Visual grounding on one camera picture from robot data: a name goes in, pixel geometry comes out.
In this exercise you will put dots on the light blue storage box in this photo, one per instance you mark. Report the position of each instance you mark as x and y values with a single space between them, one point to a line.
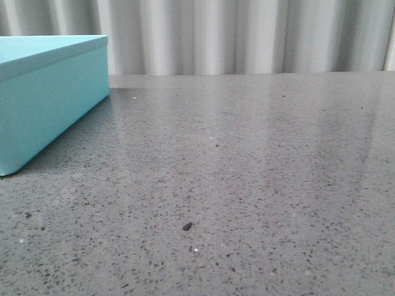
47 84

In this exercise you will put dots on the small black debris crumb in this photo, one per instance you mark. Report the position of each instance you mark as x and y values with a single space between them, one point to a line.
187 226

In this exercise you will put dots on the grey pleated curtain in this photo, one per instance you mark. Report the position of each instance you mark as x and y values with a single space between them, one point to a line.
220 37

